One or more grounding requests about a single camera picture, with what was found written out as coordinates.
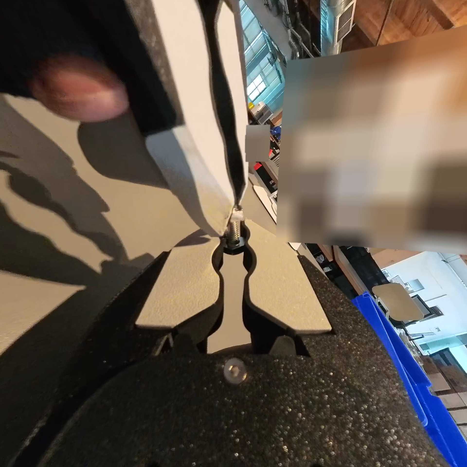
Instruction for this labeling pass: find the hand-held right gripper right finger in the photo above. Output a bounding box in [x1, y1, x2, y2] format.
[243, 223, 333, 335]

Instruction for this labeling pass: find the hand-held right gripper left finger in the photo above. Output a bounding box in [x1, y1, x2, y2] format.
[137, 245, 222, 330]

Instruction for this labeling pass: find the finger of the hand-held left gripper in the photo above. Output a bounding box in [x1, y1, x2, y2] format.
[146, 0, 241, 238]
[216, 0, 250, 212]

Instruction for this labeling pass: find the silver metal bolt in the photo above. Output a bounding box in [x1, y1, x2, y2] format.
[227, 207, 244, 245]

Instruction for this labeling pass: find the blue plastic storage bin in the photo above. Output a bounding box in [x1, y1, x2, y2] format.
[350, 292, 467, 467]

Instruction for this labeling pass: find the person's left hand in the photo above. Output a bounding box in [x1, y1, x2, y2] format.
[29, 55, 130, 121]

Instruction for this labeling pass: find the metal ventilation duct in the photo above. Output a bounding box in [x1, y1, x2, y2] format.
[320, 0, 359, 56]

